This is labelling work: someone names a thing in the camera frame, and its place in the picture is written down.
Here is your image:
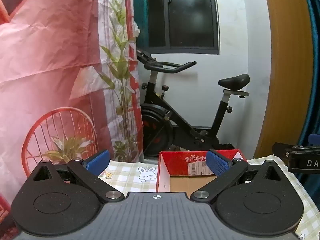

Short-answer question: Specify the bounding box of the dark window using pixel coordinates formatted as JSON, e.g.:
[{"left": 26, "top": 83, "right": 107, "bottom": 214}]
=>
[{"left": 132, "top": 0, "right": 220, "bottom": 55}]

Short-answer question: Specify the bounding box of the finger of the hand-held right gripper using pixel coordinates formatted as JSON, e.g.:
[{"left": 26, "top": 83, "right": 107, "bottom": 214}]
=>
[{"left": 274, "top": 142, "right": 320, "bottom": 155}]

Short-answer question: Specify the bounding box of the wooden door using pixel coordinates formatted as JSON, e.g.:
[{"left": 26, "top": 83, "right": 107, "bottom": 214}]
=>
[{"left": 254, "top": 0, "right": 314, "bottom": 158}]

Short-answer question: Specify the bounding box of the black exercise bike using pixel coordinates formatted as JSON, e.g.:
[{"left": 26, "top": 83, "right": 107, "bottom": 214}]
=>
[{"left": 136, "top": 49, "right": 250, "bottom": 158}]

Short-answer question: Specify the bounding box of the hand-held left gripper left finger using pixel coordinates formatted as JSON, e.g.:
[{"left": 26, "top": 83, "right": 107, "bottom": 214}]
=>
[{"left": 29, "top": 149, "right": 125, "bottom": 203}]

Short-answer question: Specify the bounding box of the blue curtain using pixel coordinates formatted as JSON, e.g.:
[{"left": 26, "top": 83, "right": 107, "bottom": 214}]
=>
[{"left": 299, "top": 0, "right": 320, "bottom": 195}]

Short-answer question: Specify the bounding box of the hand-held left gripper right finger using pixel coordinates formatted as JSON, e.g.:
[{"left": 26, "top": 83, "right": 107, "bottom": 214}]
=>
[{"left": 190, "top": 149, "right": 283, "bottom": 204}]

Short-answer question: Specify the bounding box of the pink printed backdrop cloth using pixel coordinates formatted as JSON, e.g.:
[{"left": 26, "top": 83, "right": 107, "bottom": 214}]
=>
[{"left": 0, "top": 0, "right": 144, "bottom": 230}]

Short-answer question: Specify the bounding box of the red strawberry cardboard box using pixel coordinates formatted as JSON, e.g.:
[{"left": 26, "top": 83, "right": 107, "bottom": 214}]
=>
[{"left": 156, "top": 149, "right": 248, "bottom": 193}]

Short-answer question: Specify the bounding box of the checkered tablecloth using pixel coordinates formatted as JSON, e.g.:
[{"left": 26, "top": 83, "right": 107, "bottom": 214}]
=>
[{"left": 96, "top": 155, "right": 320, "bottom": 240}]

